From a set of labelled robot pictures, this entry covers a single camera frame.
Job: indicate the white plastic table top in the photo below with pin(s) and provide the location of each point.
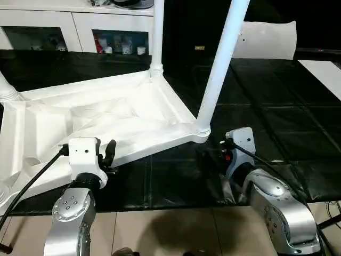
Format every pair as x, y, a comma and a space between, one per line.
106, 120

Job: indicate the black table mat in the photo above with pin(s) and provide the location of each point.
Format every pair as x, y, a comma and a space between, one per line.
266, 106

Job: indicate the dark robot left foot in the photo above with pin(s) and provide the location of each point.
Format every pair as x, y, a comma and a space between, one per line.
125, 252

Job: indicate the dark robot foot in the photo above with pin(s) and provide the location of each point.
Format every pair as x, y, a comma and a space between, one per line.
193, 254
125, 252

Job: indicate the dark robot right foot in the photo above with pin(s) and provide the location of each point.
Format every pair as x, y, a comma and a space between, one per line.
193, 254

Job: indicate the red packet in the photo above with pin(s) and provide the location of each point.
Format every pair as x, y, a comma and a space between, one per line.
100, 45

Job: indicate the white bag with round fitting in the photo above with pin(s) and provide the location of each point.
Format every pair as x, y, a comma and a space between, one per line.
269, 40

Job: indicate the black metal stand leg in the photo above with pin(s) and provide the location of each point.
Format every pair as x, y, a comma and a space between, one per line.
330, 221
6, 246

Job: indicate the black box with gold label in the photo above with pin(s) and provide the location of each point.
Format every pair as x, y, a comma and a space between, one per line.
191, 29

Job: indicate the white flat board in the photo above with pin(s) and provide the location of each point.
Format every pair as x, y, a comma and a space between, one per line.
322, 76

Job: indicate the white glass-door cabinet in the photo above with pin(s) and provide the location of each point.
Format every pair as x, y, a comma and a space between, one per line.
40, 24

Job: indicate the grey helmet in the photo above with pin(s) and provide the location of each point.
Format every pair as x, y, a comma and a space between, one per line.
133, 3

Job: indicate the black tangled items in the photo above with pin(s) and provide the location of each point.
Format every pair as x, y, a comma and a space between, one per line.
96, 2

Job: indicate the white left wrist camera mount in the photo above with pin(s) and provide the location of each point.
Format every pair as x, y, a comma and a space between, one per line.
82, 152

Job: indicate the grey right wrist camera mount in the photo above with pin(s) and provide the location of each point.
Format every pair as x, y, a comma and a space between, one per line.
242, 144

